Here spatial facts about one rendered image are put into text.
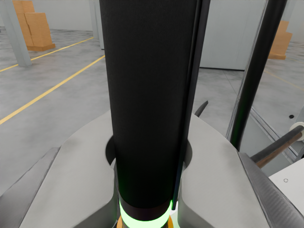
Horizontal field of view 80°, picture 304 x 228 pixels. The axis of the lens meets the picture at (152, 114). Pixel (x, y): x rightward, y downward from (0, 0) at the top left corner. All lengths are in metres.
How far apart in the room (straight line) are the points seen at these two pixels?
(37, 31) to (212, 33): 6.02
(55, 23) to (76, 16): 1.61
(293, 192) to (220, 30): 5.24
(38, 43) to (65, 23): 6.24
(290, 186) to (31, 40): 8.37
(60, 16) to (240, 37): 11.47
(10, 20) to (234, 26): 5.66
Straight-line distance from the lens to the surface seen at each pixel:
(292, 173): 0.59
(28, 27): 8.44
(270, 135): 1.29
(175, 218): 0.19
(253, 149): 1.45
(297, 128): 0.37
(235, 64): 5.92
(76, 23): 13.97
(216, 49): 5.70
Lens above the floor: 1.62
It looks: 31 degrees down
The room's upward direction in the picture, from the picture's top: 2 degrees clockwise
